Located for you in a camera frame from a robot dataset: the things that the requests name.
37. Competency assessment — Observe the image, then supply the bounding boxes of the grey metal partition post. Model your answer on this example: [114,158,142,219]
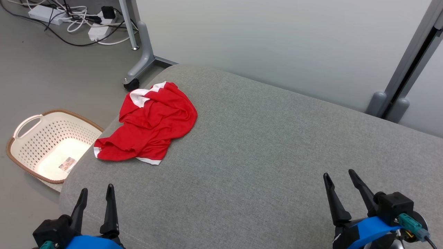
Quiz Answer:
[376,0,443,120]

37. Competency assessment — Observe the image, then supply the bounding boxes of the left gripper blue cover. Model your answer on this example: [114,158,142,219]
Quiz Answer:
[66,184,124,249]

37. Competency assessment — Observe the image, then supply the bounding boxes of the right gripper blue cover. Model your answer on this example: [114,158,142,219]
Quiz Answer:
[323,169,405,249]

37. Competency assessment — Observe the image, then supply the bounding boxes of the short white power strip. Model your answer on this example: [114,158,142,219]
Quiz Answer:
[88,14,117,42]

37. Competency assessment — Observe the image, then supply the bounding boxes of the grey cylindrical post foot cap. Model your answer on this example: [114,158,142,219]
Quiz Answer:
[386,98,411,123]
[366,91,387,117]

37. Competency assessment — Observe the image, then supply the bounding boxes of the grey table leg with caster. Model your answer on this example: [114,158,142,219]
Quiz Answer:
[118,0,179,92]

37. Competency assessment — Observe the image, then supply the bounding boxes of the paper label sticker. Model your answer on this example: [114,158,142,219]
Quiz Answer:
[58,157,76,173]

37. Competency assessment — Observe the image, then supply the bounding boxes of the white coiled cable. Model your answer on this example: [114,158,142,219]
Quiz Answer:
[66,6,91,34]

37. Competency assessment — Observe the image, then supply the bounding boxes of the white power strips and cables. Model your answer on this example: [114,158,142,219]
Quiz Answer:
[0,0,126,47]

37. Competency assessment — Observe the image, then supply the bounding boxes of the long white power strip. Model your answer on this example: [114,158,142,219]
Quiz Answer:
[28,4,68,25]

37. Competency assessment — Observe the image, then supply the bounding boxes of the red shorts white trim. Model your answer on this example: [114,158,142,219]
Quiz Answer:
[93,81,198,165]

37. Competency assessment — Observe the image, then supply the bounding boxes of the cream perforated laundry basket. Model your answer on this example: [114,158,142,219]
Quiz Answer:
[6,109,104,192]

